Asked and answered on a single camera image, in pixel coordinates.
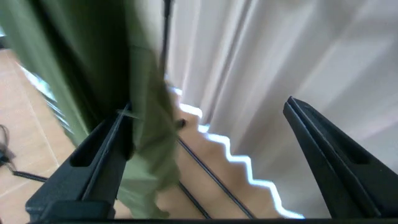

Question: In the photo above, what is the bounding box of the black clothes rack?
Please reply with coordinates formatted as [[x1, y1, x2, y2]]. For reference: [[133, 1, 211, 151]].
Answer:
[[159, 0, 256, 220]]

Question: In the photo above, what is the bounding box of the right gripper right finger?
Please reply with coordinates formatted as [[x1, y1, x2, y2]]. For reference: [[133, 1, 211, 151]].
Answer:
[[282, 95, 398, 219]]

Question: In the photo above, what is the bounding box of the black cable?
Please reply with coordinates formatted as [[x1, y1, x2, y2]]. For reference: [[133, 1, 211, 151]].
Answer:
[[0, 124, 48, 184]]

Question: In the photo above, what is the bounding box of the beige curtain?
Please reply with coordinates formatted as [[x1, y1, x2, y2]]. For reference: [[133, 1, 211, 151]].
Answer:
[[164, 0, 398, 219]]

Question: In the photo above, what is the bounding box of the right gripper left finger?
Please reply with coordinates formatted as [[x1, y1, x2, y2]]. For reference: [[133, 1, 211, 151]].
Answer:
[[25, 102, 135, 220]]

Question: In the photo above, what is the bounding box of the green long-sleeved shirt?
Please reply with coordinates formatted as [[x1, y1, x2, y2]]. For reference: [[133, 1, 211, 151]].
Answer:
[[0, 0, 185, 220]]

